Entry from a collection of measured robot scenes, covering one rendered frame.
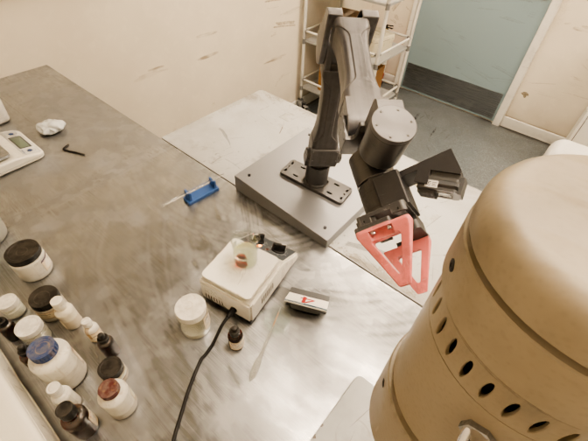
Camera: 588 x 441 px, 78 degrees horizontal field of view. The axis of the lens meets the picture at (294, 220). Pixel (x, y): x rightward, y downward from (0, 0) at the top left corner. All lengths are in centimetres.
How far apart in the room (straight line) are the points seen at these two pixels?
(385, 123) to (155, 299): 61
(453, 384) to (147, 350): 68
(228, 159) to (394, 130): 78
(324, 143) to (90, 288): 62
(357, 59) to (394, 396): 51
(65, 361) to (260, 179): 60
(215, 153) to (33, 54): 101
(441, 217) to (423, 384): 89
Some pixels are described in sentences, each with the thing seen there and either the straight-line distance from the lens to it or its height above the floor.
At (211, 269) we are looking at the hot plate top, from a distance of 77.
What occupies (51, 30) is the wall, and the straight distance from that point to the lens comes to 197.
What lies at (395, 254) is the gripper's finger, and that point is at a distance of 55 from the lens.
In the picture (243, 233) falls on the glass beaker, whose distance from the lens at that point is 74.
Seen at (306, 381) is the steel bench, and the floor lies 90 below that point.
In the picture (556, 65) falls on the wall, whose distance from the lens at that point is 342.
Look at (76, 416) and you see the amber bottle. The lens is 73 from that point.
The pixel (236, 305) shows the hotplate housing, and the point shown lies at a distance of 76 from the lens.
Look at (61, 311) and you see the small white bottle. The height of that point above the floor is 96.
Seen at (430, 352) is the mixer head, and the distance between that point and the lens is 20.
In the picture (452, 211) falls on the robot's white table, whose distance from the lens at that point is 111.
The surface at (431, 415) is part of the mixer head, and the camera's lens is 23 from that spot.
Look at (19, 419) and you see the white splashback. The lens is 72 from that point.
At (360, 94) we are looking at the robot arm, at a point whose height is 134.
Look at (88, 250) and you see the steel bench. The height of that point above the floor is 90.
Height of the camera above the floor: 160
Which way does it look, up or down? 46 degrees down
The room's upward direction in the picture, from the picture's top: 3 degrees clockwise
